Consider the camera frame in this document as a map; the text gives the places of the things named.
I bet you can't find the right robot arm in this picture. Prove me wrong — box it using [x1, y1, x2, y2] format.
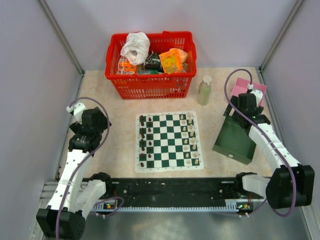
[224, 90, 315, 210]

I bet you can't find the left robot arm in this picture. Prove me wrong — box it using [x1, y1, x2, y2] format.
[36, 97, 114, 240]

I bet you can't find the dark bishop chess piece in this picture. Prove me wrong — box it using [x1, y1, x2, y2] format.
[140, 128, 146, 139]

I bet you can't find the dark queen chess piece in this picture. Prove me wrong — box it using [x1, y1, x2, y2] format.
[139, 139, 146, 151]

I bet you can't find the green white chess mat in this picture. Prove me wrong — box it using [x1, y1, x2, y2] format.
[134, 110, 204, 173]

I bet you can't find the pink open box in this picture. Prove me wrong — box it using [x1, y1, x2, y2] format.
[227, 77, 267, 106]

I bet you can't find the dark green box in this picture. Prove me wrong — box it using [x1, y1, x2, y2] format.
[212, 116, 256, 165]

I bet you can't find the green liquid bottle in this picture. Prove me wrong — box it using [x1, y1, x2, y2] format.
[197, 75, 212, 106]

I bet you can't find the small orange packet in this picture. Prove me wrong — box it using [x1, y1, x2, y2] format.
[117, 56, 137, 75]

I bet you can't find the red plastic basket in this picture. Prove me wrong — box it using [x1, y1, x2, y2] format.
[105, 31, 197, 100]

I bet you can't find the black wrapped package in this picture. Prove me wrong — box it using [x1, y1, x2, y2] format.
[143, 52, 162, 72]

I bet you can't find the orange snack box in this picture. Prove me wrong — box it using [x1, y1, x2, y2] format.
[159, 48, 188, 74]

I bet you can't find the white crumpled plastic bag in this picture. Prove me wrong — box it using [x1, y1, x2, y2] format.
[120, 32, 151, 66]

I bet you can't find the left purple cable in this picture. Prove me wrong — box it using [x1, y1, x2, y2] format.
[55, 96, 125, 240]

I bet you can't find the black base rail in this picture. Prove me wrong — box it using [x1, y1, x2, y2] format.
[82, 177, 263, 208]

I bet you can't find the aluminium frame rail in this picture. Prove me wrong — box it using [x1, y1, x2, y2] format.
[37, 0, 85, 76]

